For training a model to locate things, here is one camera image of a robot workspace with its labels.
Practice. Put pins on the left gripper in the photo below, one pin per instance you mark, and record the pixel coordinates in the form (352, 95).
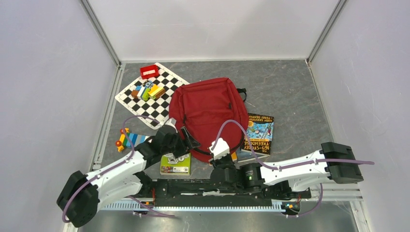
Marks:
(183, 149)

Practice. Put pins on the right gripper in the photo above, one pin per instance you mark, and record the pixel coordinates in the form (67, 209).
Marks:
(215, 163)

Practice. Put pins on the red backpack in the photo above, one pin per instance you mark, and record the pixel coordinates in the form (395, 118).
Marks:
(209, 109)

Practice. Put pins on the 169-storey treehouse book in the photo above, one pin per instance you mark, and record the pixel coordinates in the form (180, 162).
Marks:
(260, 132)

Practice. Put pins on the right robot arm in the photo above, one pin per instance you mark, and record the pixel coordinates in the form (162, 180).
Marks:
(333, 161)

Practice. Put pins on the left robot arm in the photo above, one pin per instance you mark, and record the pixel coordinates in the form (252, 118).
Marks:
(84, 195)

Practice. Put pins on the orange Roald Dahl book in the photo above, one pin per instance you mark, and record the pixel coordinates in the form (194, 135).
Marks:
(234, 157)

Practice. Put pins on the blue nineteen eighty-four book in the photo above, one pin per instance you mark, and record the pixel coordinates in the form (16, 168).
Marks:
(243, 156)

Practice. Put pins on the green treehouse book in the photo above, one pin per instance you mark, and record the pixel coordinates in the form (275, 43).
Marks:
(170, 165)

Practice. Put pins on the black white chess mat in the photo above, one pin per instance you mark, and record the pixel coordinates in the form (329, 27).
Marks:
(157, 111)

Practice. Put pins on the toy block train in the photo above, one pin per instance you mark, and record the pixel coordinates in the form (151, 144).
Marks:
(127, 137)

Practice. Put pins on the colourful toy block cluster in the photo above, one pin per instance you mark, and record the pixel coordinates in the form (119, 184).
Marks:
(147, 90)

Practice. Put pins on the red plastic box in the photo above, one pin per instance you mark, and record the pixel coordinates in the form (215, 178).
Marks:
(150, 71)

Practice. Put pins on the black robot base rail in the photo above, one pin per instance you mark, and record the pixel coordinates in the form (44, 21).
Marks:
(203, 193)

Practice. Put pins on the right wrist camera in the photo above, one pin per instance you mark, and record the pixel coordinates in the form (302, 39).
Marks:
(219, 148)

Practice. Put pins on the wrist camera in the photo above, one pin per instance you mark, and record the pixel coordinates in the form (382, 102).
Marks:
(170, 122)
(219, 148)

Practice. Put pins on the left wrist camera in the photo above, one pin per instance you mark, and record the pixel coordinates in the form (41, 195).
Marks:
(170, 122)

